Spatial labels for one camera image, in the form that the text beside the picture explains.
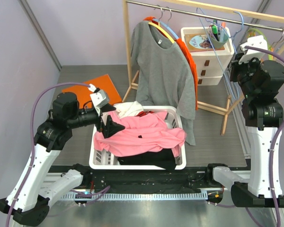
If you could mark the orange garment on rack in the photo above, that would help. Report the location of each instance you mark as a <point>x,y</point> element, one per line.
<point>191,63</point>

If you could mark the slotted cable duct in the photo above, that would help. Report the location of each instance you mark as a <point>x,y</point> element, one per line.
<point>71,196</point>

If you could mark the light blue wire hanger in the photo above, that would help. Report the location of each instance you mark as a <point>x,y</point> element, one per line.
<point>231,37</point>

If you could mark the red printed garment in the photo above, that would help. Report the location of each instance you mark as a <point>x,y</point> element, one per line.
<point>144,113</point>

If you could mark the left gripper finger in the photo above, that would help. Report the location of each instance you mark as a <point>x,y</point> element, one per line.
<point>107,108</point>
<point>113,127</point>

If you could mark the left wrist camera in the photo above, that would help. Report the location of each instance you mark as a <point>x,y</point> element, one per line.
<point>98,98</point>

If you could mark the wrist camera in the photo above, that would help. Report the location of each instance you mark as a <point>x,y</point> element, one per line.
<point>98,98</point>
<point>254,42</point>

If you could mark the white drawer unit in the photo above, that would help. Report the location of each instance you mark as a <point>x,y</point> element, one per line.
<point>208,69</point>

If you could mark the grey sweatshirt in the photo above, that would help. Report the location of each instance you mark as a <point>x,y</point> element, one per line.
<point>165,76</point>

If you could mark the black garment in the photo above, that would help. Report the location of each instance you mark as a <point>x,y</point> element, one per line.
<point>163,159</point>

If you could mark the orange binder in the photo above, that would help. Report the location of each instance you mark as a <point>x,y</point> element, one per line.
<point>103,82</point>

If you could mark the white garment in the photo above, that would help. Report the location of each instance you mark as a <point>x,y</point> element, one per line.
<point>128,109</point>

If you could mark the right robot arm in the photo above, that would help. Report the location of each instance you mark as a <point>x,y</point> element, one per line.
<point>260,82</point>

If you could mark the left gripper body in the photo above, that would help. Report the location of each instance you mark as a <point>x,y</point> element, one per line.
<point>100,124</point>

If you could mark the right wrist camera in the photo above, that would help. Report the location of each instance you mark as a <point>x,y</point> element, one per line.
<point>254,42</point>

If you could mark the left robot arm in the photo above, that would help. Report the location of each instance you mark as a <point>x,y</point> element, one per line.
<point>29,204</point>

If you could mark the pink t shirt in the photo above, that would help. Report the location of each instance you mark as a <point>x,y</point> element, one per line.
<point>148,133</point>

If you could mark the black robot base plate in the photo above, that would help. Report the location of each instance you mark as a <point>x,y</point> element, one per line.
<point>187,180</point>

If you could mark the yellow hanger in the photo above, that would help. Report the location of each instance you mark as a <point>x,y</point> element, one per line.
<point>162,31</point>

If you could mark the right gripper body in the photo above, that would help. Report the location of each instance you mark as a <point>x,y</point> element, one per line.
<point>246,71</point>

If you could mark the white laundry basket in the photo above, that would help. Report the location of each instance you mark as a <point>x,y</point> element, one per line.
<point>104,160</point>

